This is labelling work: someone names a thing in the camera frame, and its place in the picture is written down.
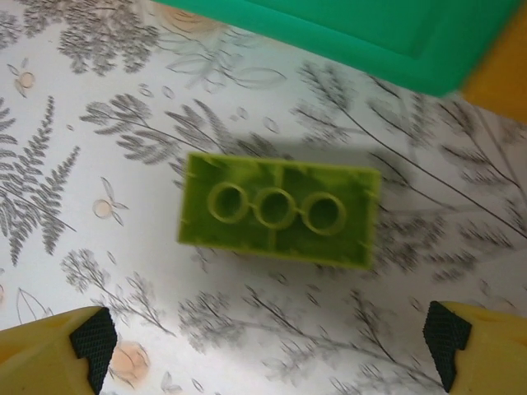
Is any green plastic bin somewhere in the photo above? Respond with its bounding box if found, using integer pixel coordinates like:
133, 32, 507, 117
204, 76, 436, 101
150, 0, 516, 99

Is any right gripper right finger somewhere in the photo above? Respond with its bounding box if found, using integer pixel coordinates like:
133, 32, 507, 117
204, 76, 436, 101
423, 300, 527, 395

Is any orange plastic bin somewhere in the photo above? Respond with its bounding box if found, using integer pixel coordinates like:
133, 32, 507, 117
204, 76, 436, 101
458, 16, 527, 121

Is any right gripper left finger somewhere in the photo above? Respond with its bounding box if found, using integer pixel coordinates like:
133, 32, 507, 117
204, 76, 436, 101
0, 306, 119, 395

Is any floral patterned table cover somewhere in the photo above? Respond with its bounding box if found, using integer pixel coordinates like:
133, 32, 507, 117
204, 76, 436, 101
0, 0, 527, 395

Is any green lego brick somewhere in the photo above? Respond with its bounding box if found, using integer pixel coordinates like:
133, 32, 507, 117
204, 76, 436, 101
175, 151, 382, 272

